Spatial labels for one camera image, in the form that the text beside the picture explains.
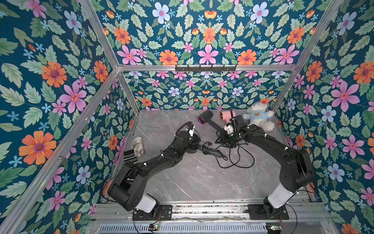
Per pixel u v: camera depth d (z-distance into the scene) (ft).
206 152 2.78
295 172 1.60
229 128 2.73
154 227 2.36
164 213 2.41
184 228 2.51
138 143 3.21
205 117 3.65
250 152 3.15
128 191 1.41
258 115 3.50
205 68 3.03
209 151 2.76
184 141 2.19
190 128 2.38
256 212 2.40
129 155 3.09
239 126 2.30
